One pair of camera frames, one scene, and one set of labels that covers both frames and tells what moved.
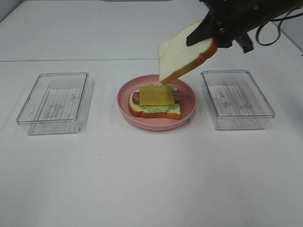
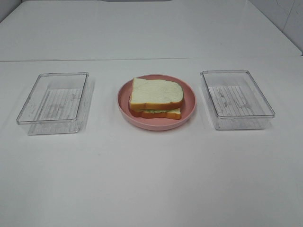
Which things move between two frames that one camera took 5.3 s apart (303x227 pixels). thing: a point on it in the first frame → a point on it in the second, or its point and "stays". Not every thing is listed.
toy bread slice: x=175 y=57 → x=152 y=94
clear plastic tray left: x=59 y=103 stays
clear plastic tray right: x=235 y=101 stays
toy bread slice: x=137 y=112 stays
